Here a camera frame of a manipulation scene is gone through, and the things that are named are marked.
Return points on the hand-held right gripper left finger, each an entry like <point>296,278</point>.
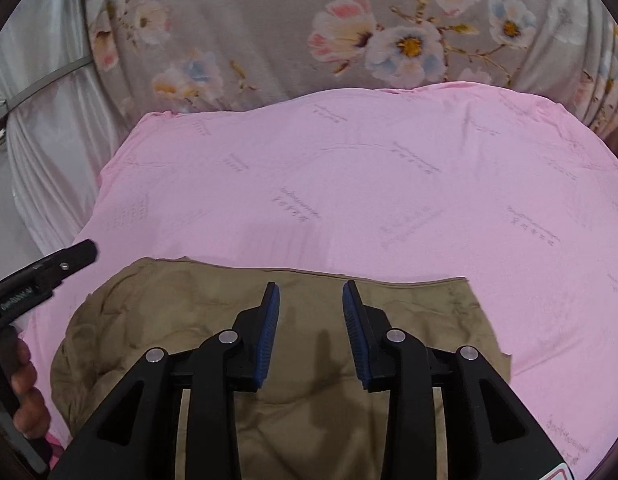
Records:
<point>266,340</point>

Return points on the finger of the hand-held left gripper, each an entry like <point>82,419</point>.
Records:
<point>74,256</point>

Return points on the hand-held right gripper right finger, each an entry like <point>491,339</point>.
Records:
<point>356,340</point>

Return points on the olive quilted jacket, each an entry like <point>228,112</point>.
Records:
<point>139,310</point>

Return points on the person's left hand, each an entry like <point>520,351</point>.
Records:
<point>31,395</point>

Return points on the white satin curtain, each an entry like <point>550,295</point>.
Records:
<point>54,135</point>

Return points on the pink printed blanket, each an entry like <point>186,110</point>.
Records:
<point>339,185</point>

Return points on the grey floral cloth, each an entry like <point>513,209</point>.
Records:
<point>269,10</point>

